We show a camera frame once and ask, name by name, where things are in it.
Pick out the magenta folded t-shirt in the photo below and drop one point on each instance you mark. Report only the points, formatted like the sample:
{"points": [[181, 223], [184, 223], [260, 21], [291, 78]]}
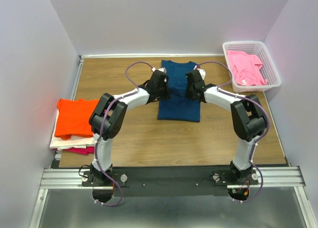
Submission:
{"points": [[83, 151]]}

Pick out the aluminium extrusion rail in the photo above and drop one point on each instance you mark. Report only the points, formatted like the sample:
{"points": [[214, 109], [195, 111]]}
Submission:
{"points": [[70, 178]]}

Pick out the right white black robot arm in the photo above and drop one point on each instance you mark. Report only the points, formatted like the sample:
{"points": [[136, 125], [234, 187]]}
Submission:
{"points": [[250, 120]]}

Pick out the white folded t-shirt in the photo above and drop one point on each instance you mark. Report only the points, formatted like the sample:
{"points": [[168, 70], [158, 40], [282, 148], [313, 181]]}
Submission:
{"points": [[73, 142]]}

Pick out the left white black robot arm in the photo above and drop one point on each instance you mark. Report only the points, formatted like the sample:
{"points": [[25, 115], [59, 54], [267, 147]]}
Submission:
{"points": [[108, 116]]}

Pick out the pink t-shirt in basket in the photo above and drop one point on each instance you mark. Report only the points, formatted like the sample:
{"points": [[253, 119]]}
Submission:
{"points": [[246, 68]]}

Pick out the black mounting base plate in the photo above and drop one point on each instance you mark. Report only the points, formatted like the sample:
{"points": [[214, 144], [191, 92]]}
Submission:
{"points": [[166, 181]]}

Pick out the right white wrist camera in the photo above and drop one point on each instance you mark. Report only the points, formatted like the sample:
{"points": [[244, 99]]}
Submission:
{"points": [[201, 72]]}

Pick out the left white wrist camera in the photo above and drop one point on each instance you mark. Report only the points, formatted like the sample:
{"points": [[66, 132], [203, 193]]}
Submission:
{"points": [[163, 70]]}

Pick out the orange folded t-shirt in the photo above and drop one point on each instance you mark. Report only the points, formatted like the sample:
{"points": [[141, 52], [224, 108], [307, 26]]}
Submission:
{"points": [[73, 118]]}

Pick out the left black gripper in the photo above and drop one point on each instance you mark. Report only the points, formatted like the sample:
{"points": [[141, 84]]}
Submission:
{"points": [[167, 95]]}

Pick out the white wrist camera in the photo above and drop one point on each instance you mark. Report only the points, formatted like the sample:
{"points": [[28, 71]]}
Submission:
{"points": [[201, 72], [163, 70]]}

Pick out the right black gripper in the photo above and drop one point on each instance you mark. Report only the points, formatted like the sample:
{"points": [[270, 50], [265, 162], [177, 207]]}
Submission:
{"points": [[188, 95]]}

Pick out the white plastic laundry basket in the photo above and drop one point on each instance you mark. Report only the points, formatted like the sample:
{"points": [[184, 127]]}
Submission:
{"points": [[268, 71]]}

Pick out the navy blue printed t-shirt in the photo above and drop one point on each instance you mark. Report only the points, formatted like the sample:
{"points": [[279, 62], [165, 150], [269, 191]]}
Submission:
{"points": [[178, 107]]}

